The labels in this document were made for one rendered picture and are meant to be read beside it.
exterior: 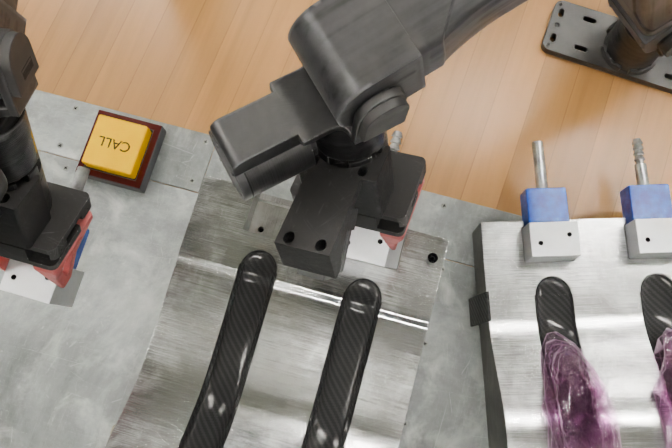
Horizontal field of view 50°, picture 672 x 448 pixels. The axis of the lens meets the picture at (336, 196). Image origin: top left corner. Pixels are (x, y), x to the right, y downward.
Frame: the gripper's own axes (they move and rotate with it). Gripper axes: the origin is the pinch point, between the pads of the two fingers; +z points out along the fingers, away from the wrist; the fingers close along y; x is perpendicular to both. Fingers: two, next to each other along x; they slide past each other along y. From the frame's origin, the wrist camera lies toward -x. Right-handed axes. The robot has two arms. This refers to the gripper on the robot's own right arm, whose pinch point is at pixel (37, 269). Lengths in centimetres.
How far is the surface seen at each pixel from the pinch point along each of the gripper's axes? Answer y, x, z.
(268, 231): 18.0, 13.5, 3.2
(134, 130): -0.5, 21.6, 2.2
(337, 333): 27.8, 4.9, 5.0
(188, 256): 11.4, 7.8, 3.2
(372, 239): 28.9, 10.0, -4.4
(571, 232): 48, 19, -2
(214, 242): 13.5, 9.6, 2.2
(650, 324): 58, 15, 3
